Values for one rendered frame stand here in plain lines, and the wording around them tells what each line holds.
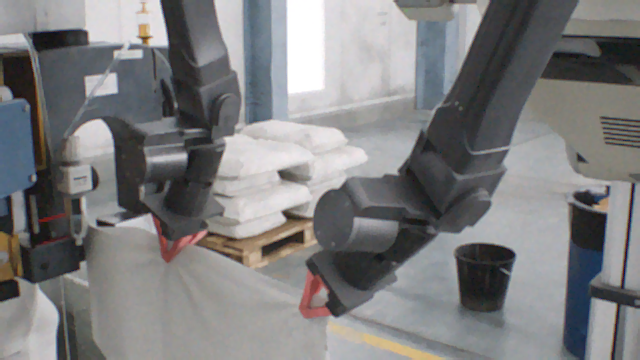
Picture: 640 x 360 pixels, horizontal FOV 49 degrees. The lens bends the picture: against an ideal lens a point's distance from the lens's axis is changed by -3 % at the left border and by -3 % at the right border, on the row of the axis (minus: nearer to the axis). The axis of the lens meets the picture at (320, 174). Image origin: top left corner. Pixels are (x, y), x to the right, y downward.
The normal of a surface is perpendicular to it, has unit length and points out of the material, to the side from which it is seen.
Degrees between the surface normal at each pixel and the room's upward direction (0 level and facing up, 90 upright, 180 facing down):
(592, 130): 130
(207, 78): 103
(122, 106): 90
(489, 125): 116
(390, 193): 36
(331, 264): 46
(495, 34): 93
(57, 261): 90
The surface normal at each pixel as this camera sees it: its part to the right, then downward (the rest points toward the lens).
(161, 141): 0.69, 0.36
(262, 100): -0.62, 0.18
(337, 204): -0.76, -0.11
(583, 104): -0.47, 0.76
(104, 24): 0.78, 0.15
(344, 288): 0.58, -0.59
